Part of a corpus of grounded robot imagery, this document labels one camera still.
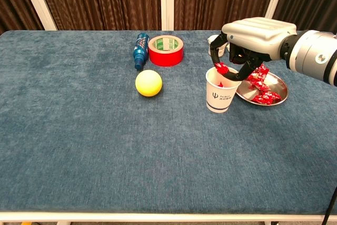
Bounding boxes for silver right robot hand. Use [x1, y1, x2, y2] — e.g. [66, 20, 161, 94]
[210, 17, 298, 82]

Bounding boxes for white paper cup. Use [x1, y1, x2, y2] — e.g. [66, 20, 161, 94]
[205, 66, 242, 114]

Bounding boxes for small white jar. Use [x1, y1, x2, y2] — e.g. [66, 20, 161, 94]
[207, 34, 229, 57]

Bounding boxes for round steel plate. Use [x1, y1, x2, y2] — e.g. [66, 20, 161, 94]
[236, 69, 289, 106]

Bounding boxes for red tape roll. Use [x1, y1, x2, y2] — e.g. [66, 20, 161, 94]
[147, 35, 184, 67]

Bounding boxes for blue patterned bottle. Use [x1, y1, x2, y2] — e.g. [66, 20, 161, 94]
[133, 32, 150, 71]

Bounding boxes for yellow ball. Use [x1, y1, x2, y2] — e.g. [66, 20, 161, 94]
[135, 69, 163, 97]

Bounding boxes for blue table cloth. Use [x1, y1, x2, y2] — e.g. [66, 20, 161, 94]
[0, 30, 337, 214]

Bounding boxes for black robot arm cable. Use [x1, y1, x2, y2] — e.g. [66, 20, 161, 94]
[322, 184, 337, 225]

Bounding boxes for white table frame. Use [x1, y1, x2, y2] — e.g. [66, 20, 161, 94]
[0, 210, 337, 225]

